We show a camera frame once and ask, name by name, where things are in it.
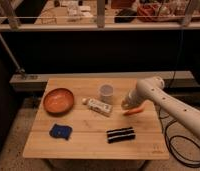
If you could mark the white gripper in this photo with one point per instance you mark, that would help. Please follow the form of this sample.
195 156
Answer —
131 100

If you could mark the orange pepper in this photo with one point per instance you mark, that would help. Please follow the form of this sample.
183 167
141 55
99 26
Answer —
133 111

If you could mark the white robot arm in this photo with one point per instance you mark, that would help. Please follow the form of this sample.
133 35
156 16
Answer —
151 88

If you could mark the orange ceramic bowl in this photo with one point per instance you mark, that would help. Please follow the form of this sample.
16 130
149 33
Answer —
58 101

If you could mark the clear plastic cup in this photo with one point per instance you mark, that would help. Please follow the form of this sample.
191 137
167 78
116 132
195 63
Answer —
106 93

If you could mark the white tube with cap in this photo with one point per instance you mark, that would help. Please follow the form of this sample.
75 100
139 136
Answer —
97 106

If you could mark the black white striped cloth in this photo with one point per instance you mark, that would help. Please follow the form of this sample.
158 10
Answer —
122 134

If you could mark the wooden table board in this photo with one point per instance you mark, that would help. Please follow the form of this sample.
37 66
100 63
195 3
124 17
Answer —
88 139

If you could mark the blue cloth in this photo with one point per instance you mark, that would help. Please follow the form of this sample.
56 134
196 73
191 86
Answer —
60 131

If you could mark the diagonal metal pole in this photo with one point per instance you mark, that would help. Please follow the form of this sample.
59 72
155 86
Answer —
20 70

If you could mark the grey metal rail shelf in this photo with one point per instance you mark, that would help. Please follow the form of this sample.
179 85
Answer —
38 82

